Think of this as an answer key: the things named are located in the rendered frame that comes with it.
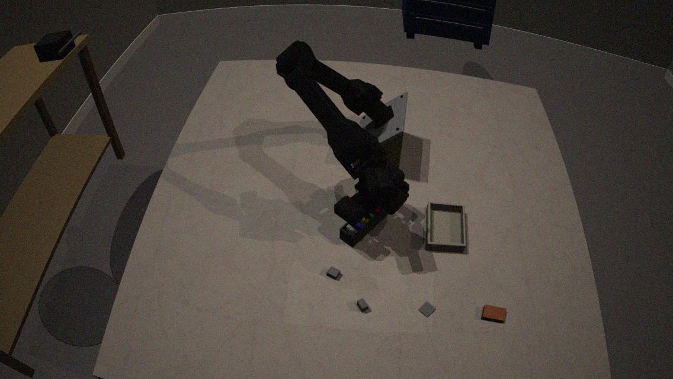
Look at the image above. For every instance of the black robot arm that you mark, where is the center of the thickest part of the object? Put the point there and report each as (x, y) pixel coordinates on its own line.
(349, 142)

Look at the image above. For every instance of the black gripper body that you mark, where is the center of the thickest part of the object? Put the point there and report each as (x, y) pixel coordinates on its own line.
(353, 210)

